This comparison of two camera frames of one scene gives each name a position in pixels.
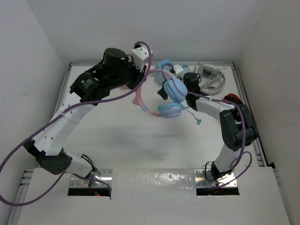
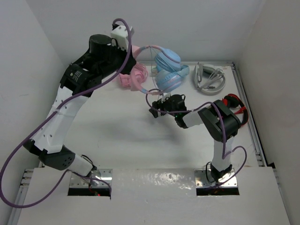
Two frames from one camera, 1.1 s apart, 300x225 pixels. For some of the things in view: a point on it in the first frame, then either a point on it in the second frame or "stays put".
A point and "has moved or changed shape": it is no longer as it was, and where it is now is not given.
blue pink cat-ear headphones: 175,91 has moved or changed shape
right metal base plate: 203,178 stays put
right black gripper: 162,92 -> 159,104
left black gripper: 137,73 -> 123,53
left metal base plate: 104,175 stays put
